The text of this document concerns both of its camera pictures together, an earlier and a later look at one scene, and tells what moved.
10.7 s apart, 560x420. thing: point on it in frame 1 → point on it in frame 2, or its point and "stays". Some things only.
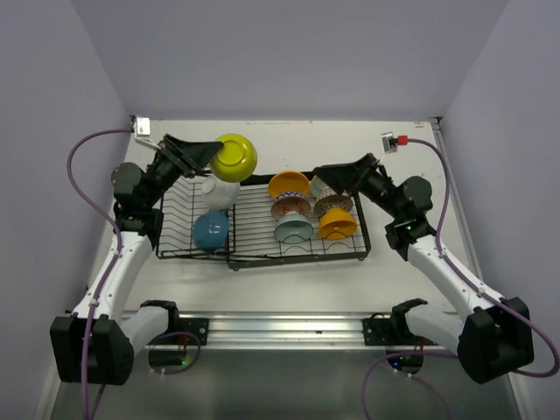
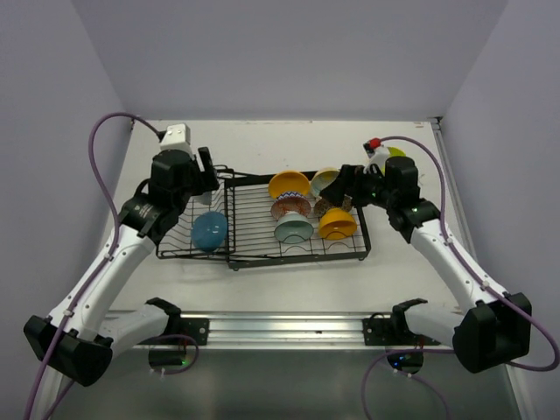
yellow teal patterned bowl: [319, 190] stays
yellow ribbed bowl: [288, 181] stays
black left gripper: [189, 157] → [206, 180]
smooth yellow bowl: [337, 224] stays
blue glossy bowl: [209, 230] stays
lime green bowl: [236, 160] → [395, 151]
